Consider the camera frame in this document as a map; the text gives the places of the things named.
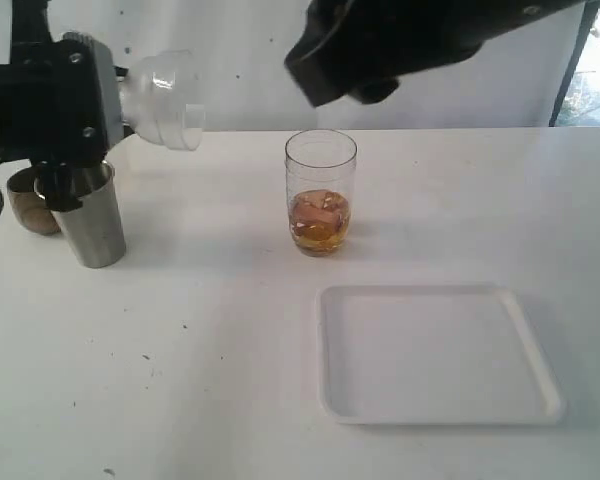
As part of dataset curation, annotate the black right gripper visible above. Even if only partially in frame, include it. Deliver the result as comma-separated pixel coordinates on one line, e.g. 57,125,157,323
284,0,573,107

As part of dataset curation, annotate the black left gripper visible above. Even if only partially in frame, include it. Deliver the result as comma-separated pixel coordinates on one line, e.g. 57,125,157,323
0,42,105,210

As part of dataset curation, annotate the round wooden cup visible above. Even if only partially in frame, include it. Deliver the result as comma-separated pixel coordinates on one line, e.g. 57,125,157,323
6,167,60,236

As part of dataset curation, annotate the stainless steel cup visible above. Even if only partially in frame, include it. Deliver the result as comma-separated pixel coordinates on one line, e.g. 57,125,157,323
47,161,126,269

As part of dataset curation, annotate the clear domed shaker lid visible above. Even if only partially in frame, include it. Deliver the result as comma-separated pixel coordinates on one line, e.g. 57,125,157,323
119,50,206,151

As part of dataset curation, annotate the clear plastic shaker tumbler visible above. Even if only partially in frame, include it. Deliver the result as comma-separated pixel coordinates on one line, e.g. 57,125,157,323
285,129,358,256

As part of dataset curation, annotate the white plastic tray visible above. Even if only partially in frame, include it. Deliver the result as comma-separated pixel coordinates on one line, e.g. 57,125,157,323
316,284,566,427

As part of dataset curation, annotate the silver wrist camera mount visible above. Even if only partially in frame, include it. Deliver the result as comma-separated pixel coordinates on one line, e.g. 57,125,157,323
62,31,124,150

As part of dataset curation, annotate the dark window frame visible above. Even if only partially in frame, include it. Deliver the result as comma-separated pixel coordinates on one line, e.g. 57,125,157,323
549,1,600,128

